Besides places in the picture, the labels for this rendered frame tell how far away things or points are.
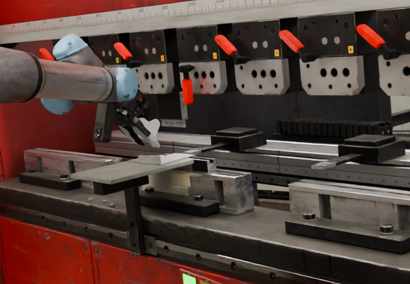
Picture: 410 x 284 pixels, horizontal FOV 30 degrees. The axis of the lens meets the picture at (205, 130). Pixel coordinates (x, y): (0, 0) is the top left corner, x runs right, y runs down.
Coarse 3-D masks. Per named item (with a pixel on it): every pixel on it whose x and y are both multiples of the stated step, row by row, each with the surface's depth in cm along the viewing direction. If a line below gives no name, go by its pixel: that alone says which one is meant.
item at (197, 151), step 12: (216, 132) 220; (228, 132) 217; (240, 132) 215; (252, 132) 217; (264, 132) 219; (216, 144) 216; (228, 144) 216; (240, 144) 213; (252, 144) 216; (264, 144) 219
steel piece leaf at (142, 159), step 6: (138, 156) 200; (144, 156) 199; (150, 156) 197; (156, 156) 195; (162, 156) 206; (168, 156) 205; (174, 156) 204; (180, 156) 203; (186, 156) 202; (144, 162) 199; (150, 162) 197; (156, 162) 196; (162, 162) 197; (168, 162) 197
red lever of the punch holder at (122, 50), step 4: (116, 44) 205; (120, 44) 205; (116, 48) 205; (120, 48) 204; (124, 48) 204; (120, 52) 204; (124, 52) 203; (128, 52) 203; (124, 56) 202; (128, 56) 202; (128, 60) 202; (132, 60) 202; (136, 60) 202; (128, 64) 201; (132, 64) 200; (136, 64) 201; (140, 64) 203
